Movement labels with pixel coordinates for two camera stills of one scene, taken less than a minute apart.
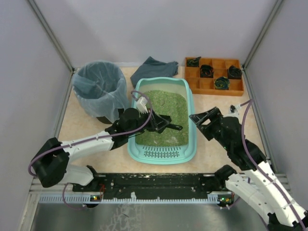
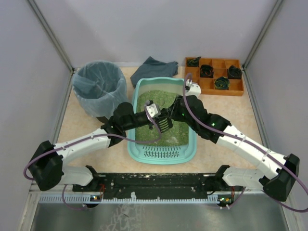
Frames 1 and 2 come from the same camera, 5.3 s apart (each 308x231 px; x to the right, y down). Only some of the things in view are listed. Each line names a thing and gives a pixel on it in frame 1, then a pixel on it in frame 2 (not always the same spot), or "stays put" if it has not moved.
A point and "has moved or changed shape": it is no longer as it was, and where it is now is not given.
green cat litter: x=174 y=104 stays put
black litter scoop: x=163 y=122 has moved or changed shape
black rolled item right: x=234 y=73 stays put
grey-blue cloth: x=151 y=68 stays put
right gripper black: x=215 y=124 → x=179 y=101
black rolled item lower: x=222 y=83 stays put
